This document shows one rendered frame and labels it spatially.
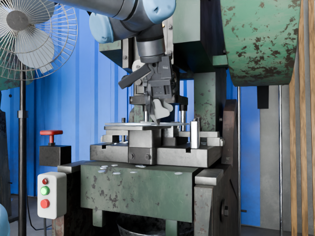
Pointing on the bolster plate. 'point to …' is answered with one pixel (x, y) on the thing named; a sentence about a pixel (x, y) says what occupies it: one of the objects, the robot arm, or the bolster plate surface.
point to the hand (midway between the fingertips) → (155, 121)
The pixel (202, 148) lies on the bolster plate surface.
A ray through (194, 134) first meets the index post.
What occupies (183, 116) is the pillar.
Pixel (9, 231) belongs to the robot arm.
